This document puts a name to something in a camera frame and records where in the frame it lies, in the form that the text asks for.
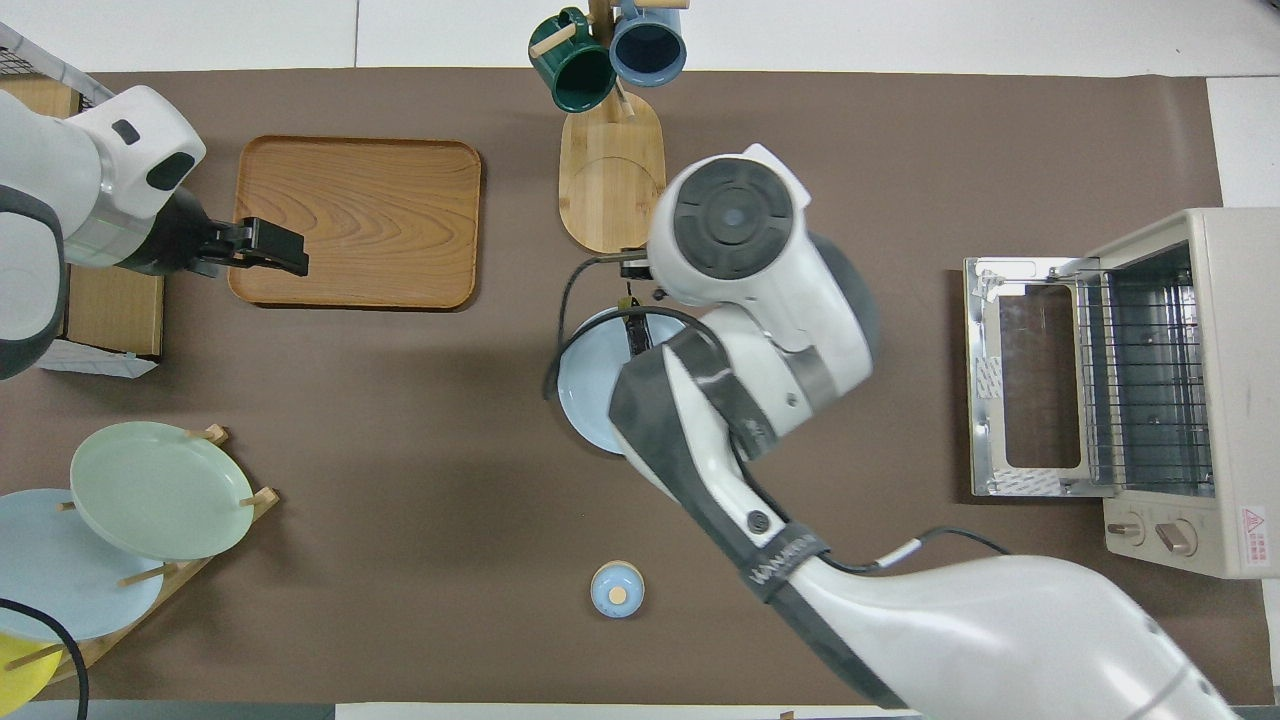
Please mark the yellow plate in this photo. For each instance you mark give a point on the yellow plate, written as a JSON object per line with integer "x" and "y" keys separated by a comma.
{"x": 20, "y": 680}

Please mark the wooden mug tree stand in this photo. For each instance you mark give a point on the wooden mug tree stand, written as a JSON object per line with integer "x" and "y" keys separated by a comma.
{"x": 612, "y": 170}

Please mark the dark green mug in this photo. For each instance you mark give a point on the dark green mug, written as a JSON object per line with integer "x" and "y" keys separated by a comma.
{"x": 575, "y": 80}

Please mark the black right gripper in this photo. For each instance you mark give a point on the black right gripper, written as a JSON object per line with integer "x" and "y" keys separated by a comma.
{"x": 636, "y": 268}

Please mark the wooden plate rack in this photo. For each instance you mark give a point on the wooden plate rack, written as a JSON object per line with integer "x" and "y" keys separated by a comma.
{"x": 262, "y": 497}

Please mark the beige oven knob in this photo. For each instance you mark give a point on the beige oven knob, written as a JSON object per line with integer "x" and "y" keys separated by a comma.
{"x": 1125, "y": 527}
{"x": 1175, "y": 537}

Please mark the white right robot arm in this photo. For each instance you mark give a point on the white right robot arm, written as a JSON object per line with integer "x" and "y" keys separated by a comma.
{"x": 760, "y": 260}

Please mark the white checked cloth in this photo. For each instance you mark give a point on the white checked cloth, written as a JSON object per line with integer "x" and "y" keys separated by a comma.
{"x": 62, "y": 70}
{"x": 100, "y": 360}

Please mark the light blue racked plate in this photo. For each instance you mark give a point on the light blue racked plate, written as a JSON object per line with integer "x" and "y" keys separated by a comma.
{"x": 60, "y": 590}

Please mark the white toaster oven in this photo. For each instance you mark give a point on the white toaster oven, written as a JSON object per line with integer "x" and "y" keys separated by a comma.
{"x": 1240, "y": 380}

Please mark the wooden shelf box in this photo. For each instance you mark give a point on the wooden shelf box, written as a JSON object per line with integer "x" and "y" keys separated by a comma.
{"x": 115, "y": 310}

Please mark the wooden serving tray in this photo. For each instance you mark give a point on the wooden serving tray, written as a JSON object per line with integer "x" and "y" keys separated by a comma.
{"x": 380, "y": 220}

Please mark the blue mug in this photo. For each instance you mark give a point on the blue mug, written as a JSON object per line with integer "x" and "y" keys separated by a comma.
{"x": 648, "y": 50}

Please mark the pale green plate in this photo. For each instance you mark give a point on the pale green plate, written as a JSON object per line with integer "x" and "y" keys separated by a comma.
{"x": 150, "y": 490}

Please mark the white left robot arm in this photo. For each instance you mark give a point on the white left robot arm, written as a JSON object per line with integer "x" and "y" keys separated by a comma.
{"x": 60, "y": 180}

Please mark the brown table mat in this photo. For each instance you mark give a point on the brown table mat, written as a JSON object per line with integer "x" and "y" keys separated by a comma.
{"x": 900, "y": 150}

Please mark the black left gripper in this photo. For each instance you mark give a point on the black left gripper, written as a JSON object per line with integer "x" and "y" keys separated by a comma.
{"x": 180, "y": 235}

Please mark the metal oven rack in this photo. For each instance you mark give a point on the metal oven rack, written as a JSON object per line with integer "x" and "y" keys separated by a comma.
{"x": 1150, "y": 380}

